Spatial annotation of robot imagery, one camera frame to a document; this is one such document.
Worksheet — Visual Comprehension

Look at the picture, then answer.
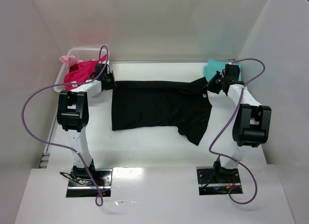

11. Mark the black t shirt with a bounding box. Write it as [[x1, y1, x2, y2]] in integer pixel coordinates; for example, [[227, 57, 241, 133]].
[[111, 77, 212, 145]]

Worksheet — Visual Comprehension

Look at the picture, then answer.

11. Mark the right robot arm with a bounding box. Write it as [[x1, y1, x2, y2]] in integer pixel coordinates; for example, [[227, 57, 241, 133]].
[[207, 64, 271, 182]]

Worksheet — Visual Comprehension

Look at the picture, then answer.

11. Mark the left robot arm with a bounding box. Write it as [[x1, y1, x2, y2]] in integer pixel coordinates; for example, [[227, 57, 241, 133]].
[[57, 61, 116, 186]]

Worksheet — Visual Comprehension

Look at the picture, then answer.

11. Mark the folded teal t shirt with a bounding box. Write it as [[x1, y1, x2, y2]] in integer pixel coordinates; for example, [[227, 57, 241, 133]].
[[203, 59, 232, 82]]

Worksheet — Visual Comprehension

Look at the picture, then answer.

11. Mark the magenta t shirt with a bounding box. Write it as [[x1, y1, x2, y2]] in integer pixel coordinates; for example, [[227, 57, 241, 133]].
[[63, 60, 99, 84]]

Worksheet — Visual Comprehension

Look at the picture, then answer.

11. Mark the white plastic basket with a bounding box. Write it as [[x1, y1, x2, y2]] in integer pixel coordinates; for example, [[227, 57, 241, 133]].
[[54, 47, 109, 93]]

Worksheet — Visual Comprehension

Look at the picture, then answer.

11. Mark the pink cloth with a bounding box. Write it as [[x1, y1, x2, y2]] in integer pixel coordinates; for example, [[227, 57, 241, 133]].
[[59, 56, 79, 69]]

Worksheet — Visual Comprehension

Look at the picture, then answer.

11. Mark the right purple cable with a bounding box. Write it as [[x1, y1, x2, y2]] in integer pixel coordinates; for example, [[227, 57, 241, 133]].
[[209, 58, 267, 205]]

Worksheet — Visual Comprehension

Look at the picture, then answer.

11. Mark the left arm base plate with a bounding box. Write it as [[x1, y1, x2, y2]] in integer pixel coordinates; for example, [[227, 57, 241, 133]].
[[65, 169, 112, 198]]

